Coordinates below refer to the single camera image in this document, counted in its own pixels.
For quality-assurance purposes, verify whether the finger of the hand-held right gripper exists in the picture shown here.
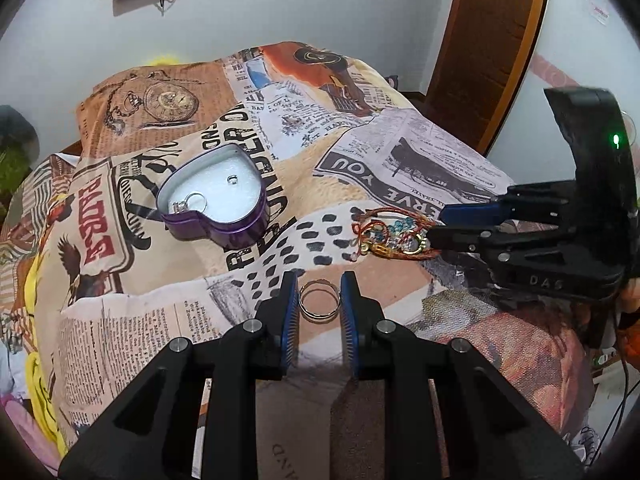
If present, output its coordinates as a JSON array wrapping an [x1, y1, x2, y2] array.
[[439, 193, 527, 228], [424, 224, 502, 262]]

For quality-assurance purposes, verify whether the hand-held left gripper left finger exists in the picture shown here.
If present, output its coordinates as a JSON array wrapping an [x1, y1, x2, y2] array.
[[59, 271, 301, 480]]

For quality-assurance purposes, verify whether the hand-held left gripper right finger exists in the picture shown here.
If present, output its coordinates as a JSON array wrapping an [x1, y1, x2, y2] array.
[[340, 271, 587, 480]]

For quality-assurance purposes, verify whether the thin metal bangle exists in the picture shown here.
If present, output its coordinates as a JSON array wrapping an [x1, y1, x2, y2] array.
[[298, 280, 343, 320]]

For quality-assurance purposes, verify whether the turquoise beaded bracelet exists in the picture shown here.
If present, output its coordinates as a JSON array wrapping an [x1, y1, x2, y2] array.
[[369, 217, 427, 253]]

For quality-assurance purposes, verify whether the red thread bracelet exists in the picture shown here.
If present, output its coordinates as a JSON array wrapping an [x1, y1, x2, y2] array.
[[351, 206, 440, 262]]

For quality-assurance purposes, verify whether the purple heart-shaped tin box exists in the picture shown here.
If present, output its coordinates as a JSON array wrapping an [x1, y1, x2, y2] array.
[[156, 143, 268, 249]]

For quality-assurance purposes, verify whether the printed newspaper-pattern blanket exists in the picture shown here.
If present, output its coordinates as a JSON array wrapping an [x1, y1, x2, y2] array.
[[10, 41, 596, 480]]

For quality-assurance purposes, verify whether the brown wooden door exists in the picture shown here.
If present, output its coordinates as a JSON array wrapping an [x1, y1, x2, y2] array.
[[425, 0, 552, 156]]

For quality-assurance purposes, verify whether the yellow cloth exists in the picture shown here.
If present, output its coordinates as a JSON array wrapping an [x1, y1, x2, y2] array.
[[24, 255, 68, 458]]

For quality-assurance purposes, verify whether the black cable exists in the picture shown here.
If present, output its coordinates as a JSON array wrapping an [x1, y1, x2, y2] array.
[[589, 345, 632, 467]]

